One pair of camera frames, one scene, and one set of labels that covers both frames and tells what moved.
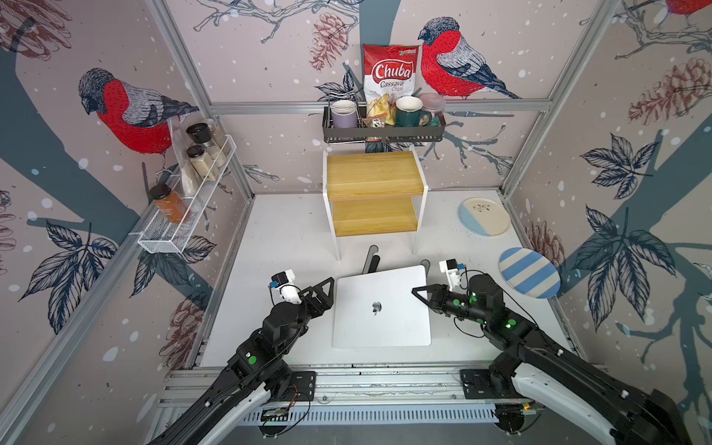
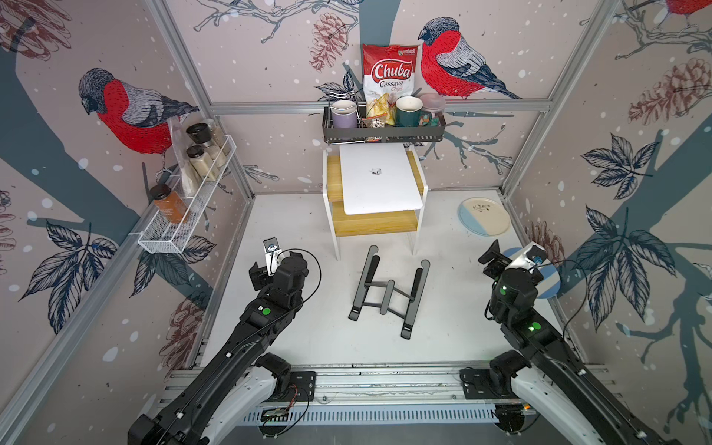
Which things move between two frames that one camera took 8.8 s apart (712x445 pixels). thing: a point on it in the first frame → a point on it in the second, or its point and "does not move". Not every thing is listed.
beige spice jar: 207,168 does not move
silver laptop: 381,309 → 377,178
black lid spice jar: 200,133 does not move
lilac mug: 344,114 does not move
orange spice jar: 169,203 does not move
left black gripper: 326,300 → 260,278
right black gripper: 438,297 → 499,264
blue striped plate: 530,273 does not move
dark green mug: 408,111 does not move
